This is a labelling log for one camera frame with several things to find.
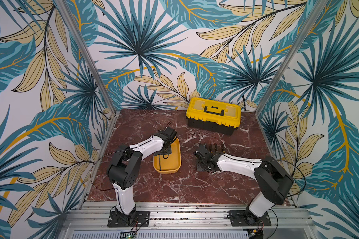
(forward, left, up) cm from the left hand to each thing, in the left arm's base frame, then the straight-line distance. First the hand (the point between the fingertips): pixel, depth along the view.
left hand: (162, 152), depth 94 cm
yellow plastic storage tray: (-8, -7, +1) cm, 11 cm away
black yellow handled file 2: (+5, -39, -3) cm, 40 cm away
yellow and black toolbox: (+19, -34, +14) cm, 41 cm away
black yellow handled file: (+6, -32, -5) cm, 33 cm away
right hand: (-7, -23, -2) cm, 24 cm away
